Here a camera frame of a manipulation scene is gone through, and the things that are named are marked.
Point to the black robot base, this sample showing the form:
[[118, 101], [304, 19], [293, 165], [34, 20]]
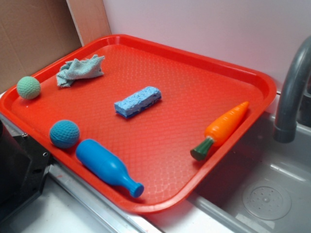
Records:
[[24, 164]]

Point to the light blue cloth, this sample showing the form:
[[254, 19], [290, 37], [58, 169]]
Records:
[[79, 69]]

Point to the red plastic tray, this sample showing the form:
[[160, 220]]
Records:
[[154, 144]]

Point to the blue sponge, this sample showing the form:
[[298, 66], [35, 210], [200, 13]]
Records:
[[138, 102]]

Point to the orange toy carrot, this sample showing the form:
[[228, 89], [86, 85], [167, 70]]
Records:
[[220, 130]]

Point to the blue plastic bottle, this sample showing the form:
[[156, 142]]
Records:
[[108, 167]]

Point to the blue dimpled ball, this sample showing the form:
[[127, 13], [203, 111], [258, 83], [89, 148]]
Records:
[[64, 134]]

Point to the grey plastic sink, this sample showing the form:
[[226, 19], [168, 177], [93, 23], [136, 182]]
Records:
[[261, 186]]

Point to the green dimpled ball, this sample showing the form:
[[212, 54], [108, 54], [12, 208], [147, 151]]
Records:
[[28, 88]]

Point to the brown cardboard panel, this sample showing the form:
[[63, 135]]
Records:
[[35, 33]]

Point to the grey faucet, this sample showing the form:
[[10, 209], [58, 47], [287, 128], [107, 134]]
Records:
[[294, 104]]

